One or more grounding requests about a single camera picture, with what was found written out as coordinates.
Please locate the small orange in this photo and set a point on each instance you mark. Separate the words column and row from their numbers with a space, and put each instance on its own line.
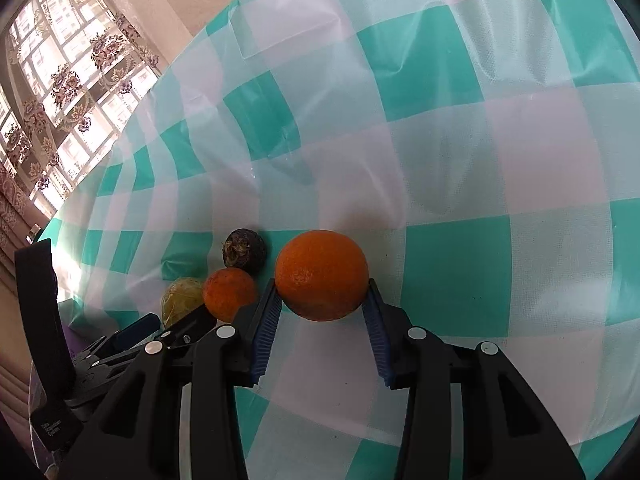
column 229, row 292

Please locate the teal white checked tablecloth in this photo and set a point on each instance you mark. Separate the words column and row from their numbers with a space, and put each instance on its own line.
column 450, row 160

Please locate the yellowish wrapped fruit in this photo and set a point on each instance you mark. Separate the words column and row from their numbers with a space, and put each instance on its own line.
column 181, row 300

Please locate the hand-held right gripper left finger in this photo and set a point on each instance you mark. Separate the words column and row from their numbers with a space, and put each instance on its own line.
column 265, row 332

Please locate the large orange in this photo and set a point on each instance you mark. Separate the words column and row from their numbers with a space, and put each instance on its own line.
column 322, row 275

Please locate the dark brown round fruit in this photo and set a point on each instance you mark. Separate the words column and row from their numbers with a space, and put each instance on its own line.
column 245, row 250

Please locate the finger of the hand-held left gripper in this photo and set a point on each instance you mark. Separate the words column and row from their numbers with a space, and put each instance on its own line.
column 192, row 322
column 137, row 329

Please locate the grid-framed window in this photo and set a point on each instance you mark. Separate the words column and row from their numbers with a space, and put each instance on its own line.
column 75, row 145

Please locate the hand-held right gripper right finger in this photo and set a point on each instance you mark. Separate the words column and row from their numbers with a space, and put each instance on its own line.
column 377, row 342

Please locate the floral sheer curtain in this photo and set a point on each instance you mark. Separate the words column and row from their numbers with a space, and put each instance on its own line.
column 60, row 85

